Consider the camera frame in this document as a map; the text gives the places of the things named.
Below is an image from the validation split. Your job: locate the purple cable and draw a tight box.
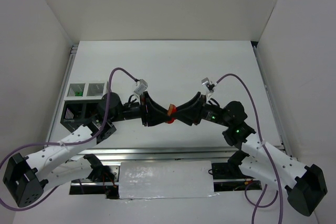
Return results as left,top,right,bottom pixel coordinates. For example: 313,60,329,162
214,73,284,224
0,68,140,212

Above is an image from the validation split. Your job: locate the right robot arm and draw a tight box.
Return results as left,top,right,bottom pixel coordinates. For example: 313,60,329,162
168,93,328,216

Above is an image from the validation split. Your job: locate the red curved lego brick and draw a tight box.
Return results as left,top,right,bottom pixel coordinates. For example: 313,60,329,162
166,118,175,124

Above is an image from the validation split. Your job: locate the aluminium frame rail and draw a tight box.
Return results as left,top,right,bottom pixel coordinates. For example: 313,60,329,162
72,147,238,164

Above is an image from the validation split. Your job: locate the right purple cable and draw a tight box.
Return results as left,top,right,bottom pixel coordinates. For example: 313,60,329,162
214,73,284,224

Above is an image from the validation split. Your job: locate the black slatted container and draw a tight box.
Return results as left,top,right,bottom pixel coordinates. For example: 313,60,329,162
60,100,104,132

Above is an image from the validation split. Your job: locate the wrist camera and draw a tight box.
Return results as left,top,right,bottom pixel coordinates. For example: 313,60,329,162
133,79,148,96
201,78,216,98

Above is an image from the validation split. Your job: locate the silver tape sheet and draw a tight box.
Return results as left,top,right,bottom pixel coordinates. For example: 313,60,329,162
119,161,215,199

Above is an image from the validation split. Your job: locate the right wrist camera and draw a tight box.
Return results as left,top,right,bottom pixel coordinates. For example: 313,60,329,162
201,78,216,98

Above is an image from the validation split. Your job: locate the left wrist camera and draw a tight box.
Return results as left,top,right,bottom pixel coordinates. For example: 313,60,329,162
133,79,148,96

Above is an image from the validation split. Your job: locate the white slatted container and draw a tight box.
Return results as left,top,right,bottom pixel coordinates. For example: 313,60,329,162
64,80,108,101

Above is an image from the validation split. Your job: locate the orange plate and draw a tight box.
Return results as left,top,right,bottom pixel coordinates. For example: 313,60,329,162
167,104,177,116

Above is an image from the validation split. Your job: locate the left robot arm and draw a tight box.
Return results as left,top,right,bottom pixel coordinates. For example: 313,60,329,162
1,92,177,211

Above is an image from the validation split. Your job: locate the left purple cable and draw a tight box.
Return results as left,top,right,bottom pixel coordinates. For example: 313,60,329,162
0,68,140,212

